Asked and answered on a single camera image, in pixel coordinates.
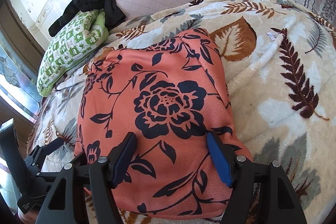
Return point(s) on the green checkered pillow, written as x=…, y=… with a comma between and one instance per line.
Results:
x=72, y=44

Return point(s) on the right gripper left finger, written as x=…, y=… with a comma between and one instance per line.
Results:
x=100, y=177

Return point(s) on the black garment on pillow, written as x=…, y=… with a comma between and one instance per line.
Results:
x=113, y=14

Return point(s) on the left hand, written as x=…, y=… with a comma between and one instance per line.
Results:
x=28, y=218

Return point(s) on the brown glass door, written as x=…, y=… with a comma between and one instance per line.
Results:
x=20, y=58

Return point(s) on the leaf pattern blanket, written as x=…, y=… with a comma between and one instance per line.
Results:
x=279, y=62

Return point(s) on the orange floral garment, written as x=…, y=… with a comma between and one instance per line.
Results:
x=169, y=95

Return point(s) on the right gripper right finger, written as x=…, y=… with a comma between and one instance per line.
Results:
x=277, y=199

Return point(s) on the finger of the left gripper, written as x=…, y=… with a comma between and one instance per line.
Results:
x=53, y=146
x=80, y=160

